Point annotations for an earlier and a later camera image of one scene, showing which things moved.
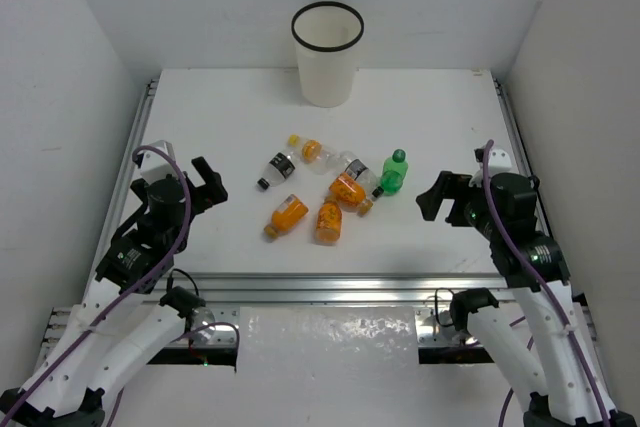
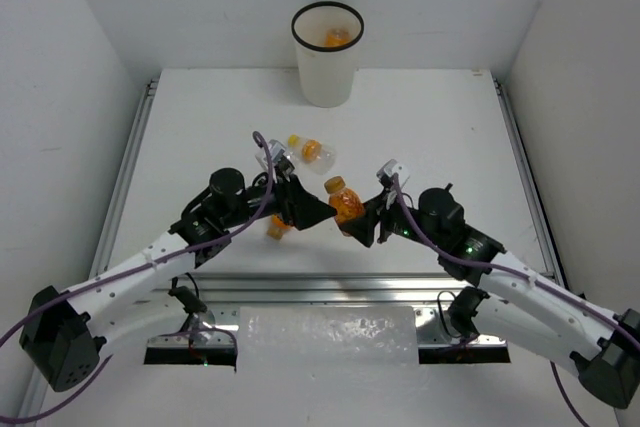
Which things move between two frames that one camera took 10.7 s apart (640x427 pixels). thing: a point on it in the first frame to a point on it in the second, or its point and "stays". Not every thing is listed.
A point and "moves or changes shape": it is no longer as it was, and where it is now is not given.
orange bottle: (350, 194) moves or changes shape
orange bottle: (329, 221) to (336, 37)
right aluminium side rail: (519, 143) stays
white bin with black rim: (327, 35) stays
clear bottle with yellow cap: (314, 155) stays
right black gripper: (448, 184) to (376, 209)
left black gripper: (201, 192) to (288, 199)
